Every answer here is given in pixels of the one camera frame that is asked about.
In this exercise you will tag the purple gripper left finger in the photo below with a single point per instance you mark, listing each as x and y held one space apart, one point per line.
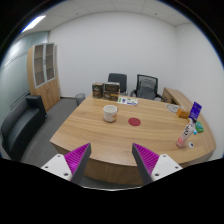
70 166

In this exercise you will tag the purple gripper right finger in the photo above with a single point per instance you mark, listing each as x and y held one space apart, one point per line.
152 166

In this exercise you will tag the small white cap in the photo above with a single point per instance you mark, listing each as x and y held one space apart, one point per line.
190 144

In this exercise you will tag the red round coaster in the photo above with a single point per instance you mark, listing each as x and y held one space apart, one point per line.
134 121

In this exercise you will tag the white plastic bottle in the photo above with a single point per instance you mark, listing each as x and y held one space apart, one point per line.
188 130

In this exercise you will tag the wooden desk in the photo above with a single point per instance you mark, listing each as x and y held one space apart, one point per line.
111 158

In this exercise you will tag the orange small box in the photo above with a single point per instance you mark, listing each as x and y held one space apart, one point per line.
182 114

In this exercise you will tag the green small object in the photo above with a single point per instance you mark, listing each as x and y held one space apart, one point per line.
199 127

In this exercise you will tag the round white disc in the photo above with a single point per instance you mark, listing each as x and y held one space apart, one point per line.
173 108

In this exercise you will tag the black leather sofa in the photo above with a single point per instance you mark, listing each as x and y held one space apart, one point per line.
21 124

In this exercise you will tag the white ceramic mug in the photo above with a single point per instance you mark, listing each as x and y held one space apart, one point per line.
110 113

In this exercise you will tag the grey waste bin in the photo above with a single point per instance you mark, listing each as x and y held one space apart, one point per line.
80 98

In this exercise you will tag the wooden side cabinet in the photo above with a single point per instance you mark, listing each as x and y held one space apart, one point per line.
176 97

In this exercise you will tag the white printed leaflet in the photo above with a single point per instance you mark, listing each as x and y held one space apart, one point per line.
127 101

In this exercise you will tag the purple card box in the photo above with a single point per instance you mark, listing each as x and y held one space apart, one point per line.
195 110

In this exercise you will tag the black mesh office chair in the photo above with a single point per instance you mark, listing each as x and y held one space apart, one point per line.
146 87

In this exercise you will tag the brown box left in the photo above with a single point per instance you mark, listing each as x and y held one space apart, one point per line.
97 90

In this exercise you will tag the brown box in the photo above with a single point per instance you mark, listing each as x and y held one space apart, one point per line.
111 91
97 90

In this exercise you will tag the brown box right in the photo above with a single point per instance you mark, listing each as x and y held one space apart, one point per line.
111 91

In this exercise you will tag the black office chair left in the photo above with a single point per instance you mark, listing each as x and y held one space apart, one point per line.
119 78

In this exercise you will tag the wooden glass-door cabinet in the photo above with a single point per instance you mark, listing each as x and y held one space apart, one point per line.
42 75

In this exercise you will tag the ceiling light panel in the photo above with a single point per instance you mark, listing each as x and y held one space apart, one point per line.
33 23

